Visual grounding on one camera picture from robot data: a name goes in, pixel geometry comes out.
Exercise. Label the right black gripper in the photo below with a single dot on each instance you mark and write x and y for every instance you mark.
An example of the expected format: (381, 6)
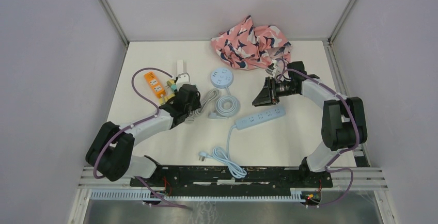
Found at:
(267, 96)

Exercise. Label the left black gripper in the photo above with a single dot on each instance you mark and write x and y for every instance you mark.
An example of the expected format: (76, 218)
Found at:
(197, 104)

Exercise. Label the yellow USB plug adapter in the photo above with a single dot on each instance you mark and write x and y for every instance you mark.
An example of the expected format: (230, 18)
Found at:
(163, 100)

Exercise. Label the orange power strip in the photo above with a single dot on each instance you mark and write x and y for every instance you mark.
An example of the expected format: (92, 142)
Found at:
(155, 85)

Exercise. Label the white power strip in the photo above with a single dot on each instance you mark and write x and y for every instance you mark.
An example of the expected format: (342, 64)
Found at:
(181, 68)

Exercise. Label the light blue power strip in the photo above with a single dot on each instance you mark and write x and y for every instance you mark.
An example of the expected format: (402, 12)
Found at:
(259, 118)

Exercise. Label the round blue socket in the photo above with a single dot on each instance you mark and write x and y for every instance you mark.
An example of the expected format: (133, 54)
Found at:
(221, 78)

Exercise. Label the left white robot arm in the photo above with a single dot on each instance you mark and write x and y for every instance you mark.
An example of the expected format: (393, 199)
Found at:
(111, 151)

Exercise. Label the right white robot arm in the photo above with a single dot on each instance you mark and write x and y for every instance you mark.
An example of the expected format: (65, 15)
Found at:
(343, 126)

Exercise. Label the pink patterned cloth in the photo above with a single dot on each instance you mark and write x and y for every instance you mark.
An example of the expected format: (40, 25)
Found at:
(247, 47)

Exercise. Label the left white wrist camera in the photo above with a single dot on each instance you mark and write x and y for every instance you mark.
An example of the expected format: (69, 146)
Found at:
(182, 79)

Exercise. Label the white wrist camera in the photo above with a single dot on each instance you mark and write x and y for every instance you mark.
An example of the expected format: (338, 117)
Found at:
(272, 68)
(182, 79)

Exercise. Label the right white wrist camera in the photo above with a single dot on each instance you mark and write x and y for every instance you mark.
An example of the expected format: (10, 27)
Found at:
(272, 68)

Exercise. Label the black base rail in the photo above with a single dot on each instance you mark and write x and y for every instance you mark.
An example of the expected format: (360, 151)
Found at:
(217, 181)

